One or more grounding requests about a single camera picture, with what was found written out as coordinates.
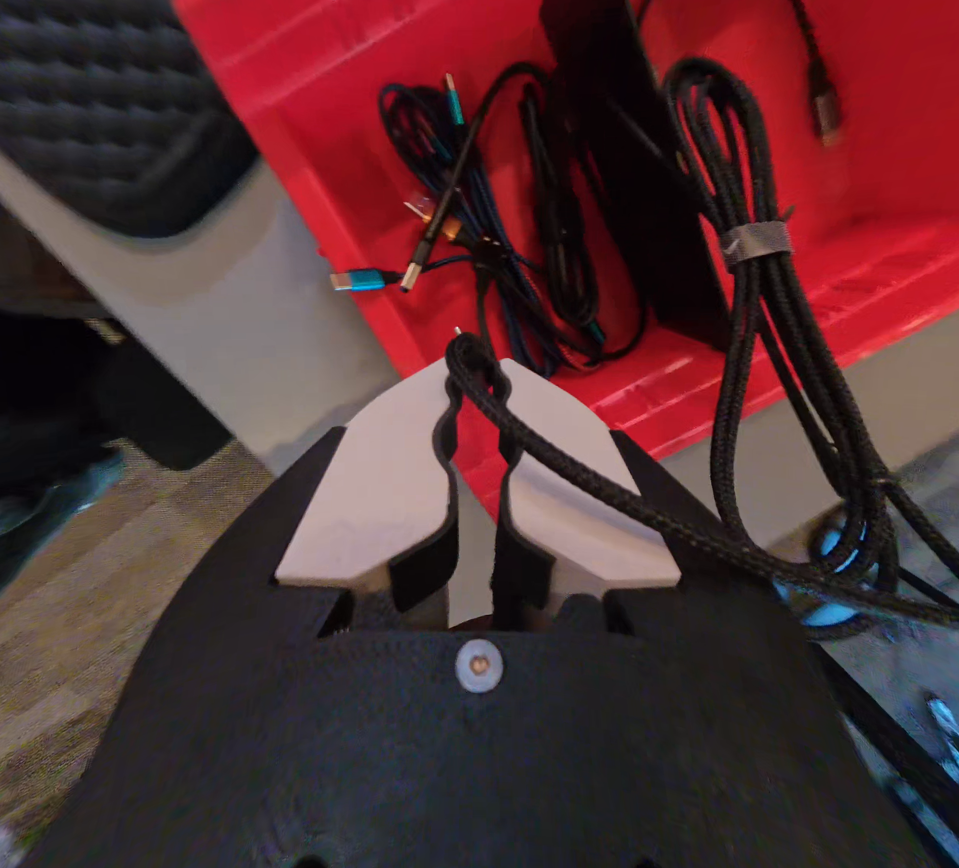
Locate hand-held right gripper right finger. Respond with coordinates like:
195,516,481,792
490,357,683,627

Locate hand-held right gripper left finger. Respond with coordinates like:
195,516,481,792
273,359,460,612

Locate bundle of cables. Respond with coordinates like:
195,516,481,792
330,72,559,375

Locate thick black braided cable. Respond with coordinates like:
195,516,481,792
446,55,959,622

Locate red divided plastic bin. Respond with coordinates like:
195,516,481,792
172,0,959,460

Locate person's dark clothing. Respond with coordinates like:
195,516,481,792
0,310,233,473

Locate person's shoe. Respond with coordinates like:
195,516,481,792
0,448,127,554

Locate black bin divider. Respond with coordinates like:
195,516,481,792
539,0,731,352

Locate black foam pad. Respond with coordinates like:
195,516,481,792
0,0,259,240

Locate black cable metal plug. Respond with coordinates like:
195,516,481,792
401,62,555,294

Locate thin black coiled cable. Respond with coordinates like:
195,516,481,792
520,85,647,369

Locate black cable grey plugs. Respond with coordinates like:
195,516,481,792
637,0,844,146

